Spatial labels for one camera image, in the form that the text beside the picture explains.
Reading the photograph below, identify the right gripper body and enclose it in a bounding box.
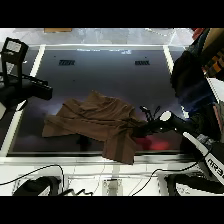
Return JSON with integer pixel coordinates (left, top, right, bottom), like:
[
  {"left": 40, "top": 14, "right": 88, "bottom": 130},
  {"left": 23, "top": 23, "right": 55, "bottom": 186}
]
[{"left": 131, "top": 120, "right": 158, "bottom": 139}]

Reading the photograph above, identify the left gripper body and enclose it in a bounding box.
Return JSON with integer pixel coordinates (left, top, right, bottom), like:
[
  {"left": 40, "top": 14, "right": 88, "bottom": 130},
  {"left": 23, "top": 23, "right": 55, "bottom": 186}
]
[{"left": 20, "top": 75, "right": 54, "bottom": 101}]

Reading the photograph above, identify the brown garment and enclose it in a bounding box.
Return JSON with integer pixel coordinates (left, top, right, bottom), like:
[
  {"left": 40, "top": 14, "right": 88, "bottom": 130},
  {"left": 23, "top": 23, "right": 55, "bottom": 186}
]
[{"left": 41, "top": 90, "right": 148, "bottom": 166}]

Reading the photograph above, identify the heap of clothes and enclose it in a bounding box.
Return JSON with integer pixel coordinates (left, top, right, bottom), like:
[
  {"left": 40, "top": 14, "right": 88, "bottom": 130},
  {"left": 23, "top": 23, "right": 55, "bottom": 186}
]
[{"left": 170, "top": 27, "right": 224, "bottom": 143}]

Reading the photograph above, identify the black garment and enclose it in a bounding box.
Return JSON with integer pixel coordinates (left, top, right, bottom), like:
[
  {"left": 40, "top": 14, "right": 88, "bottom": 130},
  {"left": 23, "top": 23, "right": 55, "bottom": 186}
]
[{"left": 170, "top": 49, "right": 209, "bottom": 100}]

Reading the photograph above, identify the black cable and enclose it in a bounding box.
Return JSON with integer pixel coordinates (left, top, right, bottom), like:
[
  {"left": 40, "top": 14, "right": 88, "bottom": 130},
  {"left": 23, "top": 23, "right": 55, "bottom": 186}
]
[
  {"left": 62, "top": 187, "right": 95, "bottom": 197},
  {"left": 0, "top": 163, "right": 65, "bottom": 197},
  {"left": 131, "top": 161, "right": 203, "bottom": 197}
]

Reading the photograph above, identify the silver frame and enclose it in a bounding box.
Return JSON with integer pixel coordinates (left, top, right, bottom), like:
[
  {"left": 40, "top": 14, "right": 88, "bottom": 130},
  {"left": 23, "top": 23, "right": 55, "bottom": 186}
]
[{"left": 0, "top": 153, "right": 224, "bottom": 197}]

